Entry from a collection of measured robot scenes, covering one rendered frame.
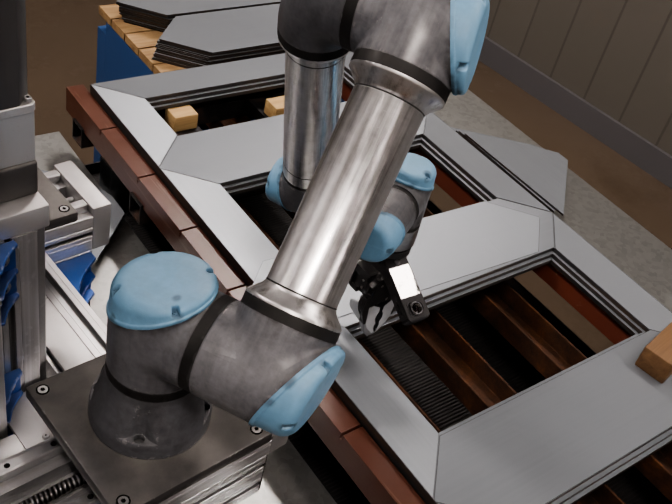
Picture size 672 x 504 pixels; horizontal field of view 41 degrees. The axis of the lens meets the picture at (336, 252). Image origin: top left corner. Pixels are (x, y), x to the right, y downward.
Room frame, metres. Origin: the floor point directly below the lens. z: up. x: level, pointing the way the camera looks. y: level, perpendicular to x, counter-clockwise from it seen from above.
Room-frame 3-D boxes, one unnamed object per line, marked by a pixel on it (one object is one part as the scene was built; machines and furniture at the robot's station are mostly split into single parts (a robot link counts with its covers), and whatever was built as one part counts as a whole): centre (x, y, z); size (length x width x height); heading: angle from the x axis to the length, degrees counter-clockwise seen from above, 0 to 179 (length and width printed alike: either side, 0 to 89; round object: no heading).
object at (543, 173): (1.98, -0.40, 0.77); 0.45 x 0.20 x 0.04; 45
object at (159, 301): (0.70, 0.17, 1.20); 0.13 x 0.12 x 0.14; 75
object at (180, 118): (1.73, 0.43, 0.79); 0.06 x 0.05 x 0.04; 135
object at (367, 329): (1.14, -0.07, 0.88); 0.06 x 0.03 x 0.09; 45
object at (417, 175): (1.15, -0.08, 1.15); 0.09 x 0.08 x 0.11; 165
